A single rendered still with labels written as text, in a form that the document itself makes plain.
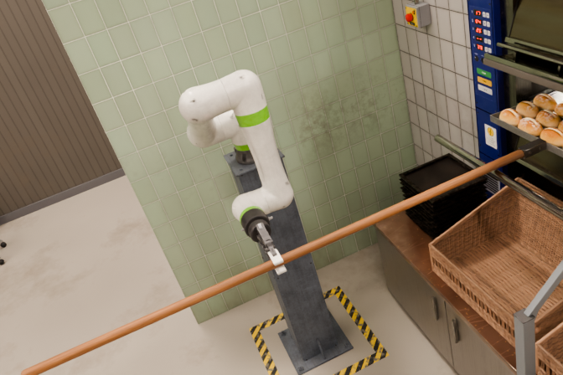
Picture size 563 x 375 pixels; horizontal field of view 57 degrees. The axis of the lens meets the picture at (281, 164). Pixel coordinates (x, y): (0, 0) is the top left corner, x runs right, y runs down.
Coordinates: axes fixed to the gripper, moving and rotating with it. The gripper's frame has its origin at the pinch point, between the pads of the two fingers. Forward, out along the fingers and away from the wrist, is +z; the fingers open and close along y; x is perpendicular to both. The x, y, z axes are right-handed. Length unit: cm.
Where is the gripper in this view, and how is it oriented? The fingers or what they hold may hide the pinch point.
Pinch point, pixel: (276, 261)
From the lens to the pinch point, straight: 165.7
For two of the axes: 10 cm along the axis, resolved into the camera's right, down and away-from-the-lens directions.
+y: 2.5, 8.3, 5.0
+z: 3.3, 4.1, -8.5
